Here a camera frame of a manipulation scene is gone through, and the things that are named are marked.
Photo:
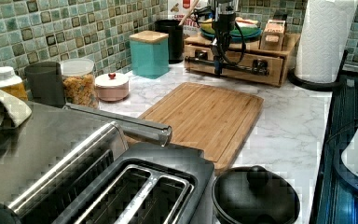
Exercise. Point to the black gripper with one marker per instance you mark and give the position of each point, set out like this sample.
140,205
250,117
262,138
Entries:
223,24

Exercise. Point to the wooden organizer drawer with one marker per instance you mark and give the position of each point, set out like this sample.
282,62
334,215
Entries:
264,69

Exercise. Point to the wooden drawer organizer box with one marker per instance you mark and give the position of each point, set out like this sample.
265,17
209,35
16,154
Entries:
288,51

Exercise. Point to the blue plate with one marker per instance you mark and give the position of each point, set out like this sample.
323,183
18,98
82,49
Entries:
236,37

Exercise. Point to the wooden spoon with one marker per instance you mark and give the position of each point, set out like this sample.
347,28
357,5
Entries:
193,5

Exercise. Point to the cereal box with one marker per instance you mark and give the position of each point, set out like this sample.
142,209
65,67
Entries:
177,9

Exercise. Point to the black utensil holder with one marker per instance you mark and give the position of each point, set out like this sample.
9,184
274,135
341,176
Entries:
175,38

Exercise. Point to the pink Stash tea box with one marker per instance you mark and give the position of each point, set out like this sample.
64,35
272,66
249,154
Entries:
273,35

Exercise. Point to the teal canister with wooden lid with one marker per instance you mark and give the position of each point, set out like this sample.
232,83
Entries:
149,54

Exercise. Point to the black paper towel holder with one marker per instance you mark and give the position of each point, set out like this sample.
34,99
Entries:
314,86

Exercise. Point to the bamboo cutting board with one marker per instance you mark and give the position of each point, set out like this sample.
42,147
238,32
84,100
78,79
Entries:
215,120

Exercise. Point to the paper towel roll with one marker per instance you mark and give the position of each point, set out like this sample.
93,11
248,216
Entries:
326,27

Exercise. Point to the pink bowl with white lid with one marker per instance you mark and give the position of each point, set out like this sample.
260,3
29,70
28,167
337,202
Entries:
112,87

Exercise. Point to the black two-slot toaster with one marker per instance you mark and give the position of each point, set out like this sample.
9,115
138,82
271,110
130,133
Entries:
147,184

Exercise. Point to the black round lidded pot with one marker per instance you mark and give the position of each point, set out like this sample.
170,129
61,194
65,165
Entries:
254,195

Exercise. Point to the dark grey cup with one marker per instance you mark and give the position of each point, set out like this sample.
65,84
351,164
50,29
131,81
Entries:
45,82

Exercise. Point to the white capped spice bottle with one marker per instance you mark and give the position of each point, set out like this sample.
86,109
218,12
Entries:
11,83

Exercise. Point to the stainless steel toaster oven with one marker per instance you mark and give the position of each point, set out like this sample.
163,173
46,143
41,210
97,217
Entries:
55,154

